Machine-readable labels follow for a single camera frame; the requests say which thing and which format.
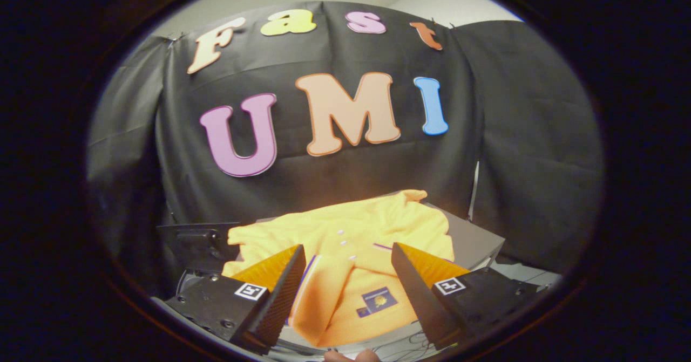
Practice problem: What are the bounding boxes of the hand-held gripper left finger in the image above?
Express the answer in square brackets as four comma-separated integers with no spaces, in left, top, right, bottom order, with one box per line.
[161,244,307,355]

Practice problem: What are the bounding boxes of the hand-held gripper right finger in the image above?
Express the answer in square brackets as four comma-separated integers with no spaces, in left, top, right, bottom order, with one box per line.
[391,242,540,351]

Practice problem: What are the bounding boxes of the orange polo shirt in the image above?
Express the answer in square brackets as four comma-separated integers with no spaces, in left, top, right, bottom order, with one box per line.
[221,189,456,348]

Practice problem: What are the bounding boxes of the black backdrop cloth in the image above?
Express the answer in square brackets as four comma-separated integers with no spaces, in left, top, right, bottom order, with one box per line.
[86,1,604,298]

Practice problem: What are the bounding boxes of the black floor cables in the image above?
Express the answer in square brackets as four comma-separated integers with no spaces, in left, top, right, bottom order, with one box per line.
[371,332,432,353]

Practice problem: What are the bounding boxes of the white cabinet with dark frame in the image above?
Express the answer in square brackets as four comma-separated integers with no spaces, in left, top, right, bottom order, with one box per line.
[254,192,506,271]

